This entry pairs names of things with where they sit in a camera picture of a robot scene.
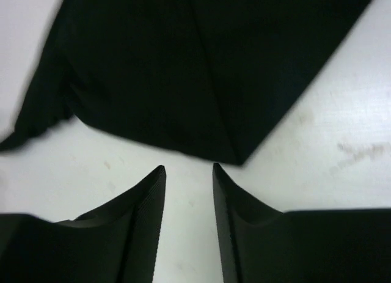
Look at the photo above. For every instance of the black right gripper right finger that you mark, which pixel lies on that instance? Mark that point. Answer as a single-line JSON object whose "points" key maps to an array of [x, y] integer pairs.
{"points": [[258, 243]]}

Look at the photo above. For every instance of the black tank top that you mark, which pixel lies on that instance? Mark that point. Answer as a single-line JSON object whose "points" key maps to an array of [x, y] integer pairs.
{"points": [[207, 78]]}

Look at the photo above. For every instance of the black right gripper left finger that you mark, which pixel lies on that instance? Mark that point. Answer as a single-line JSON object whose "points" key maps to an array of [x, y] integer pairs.
{"points": [[115, 242]]}

